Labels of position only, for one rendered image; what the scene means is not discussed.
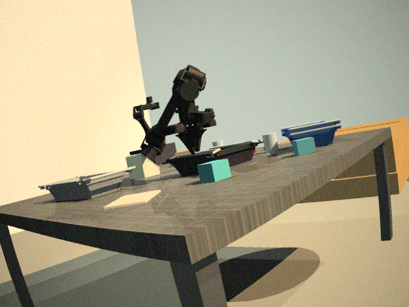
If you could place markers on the teal block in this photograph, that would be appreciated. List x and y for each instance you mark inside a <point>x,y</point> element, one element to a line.
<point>303,146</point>
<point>214,171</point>

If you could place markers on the white cylinder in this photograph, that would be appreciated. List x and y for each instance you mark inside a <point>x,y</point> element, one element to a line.
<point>270,142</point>
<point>217,143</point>

